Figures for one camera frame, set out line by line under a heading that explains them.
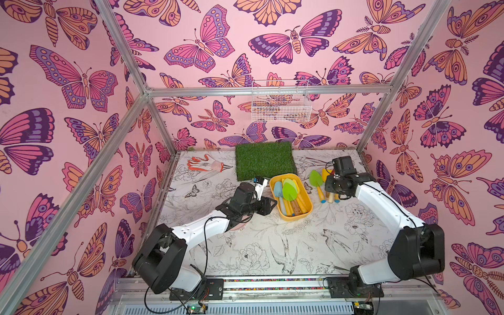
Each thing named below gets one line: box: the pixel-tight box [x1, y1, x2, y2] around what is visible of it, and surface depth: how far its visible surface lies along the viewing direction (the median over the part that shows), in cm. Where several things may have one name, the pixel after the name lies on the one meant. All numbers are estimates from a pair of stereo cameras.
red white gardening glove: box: [187, 153, 234, 173], surface depth 115 cm
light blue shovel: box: [273, 181, 287, 216], surface depth 102 cm
